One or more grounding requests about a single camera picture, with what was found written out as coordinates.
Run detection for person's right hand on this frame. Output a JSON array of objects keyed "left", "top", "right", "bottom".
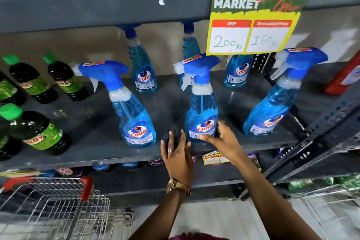
[{"left": 199, "top": 120, "right": 246, "bottom": 166}]

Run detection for person's left hand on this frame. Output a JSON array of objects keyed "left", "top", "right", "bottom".
[{"left": 160, "top": 129, "right": 195, "bottom": 187}]

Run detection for blue liquid spray bottle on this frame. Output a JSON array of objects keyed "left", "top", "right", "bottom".
[{"left": 173, "top": 54, "right": 222, "bottom": 144}]

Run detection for person's right forearm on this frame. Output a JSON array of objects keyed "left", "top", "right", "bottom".
[{"left": 227, "top": 160, "right": 320, "bottom": 240}]

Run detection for person's left forearm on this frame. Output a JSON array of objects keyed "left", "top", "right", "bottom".
[{"left": 129, "top": 188, "right": 192, "bottom": 240}]

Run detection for small yellow price tag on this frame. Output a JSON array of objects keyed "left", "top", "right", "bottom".
[{"left": 202, "top": 151, "right": 263, "bottom": 170}]

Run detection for group of blue spray bottles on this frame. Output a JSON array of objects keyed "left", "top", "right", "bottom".
[{"left": 71, "top": 20, "right": 329, "bottom": 148}]

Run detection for gold wristwatch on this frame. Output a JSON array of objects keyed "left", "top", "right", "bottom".
[{"left": 166, "top": 178, "right": 192, "bottom": 196}]

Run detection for maroon garment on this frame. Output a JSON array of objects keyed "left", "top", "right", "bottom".
[{"left": 168, "top": 232, "right": 234, "bottom": 240}]

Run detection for pink label bottle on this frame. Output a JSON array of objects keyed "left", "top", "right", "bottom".
[{"left": 55, "top": 167, "right": 84, "bottom": 178}]

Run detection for dark green cleaner bottle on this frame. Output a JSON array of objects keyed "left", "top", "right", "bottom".
[
  {"left": 0, "top": 132, "right": 23, "bottom": 162},
  {"left": 0, "top": 104, "right": 71, "bottom": 156},
  {"left": 42, "top": 52, "right": 89, "bottom": 101},
  {"left": 2, "top": 54, "right": 59, "bottom": 104},
  {"left": 0, "top": 70, "right": 26, "bottom": 106}
]

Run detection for green packets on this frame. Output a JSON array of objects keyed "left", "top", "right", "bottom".
[{"left": 286, "top": 174, "right": 360, "bottom": 193}]

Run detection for green yellow price sign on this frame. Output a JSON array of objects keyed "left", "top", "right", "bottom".
[{"left": 206, "top": 0, "right": 311, "bottom": 56}]

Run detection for red plastic bottle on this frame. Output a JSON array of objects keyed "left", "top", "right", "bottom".
[{"left": 323, "top": 51, "right": 360, "bottom": 96}]

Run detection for grey metal shelf rack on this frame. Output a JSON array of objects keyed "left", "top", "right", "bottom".
[{"left": 0, "top": 0, "right": 360, "bottom": 201}]

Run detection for wire shopping cart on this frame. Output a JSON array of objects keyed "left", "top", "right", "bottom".
[{"left": 0, "top": 176, "right": 134, "bottom": 240}]

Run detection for wire basket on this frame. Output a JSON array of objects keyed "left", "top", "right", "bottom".
[{"left": 299, "top": 188, "right": 360, "bottom": 240}]

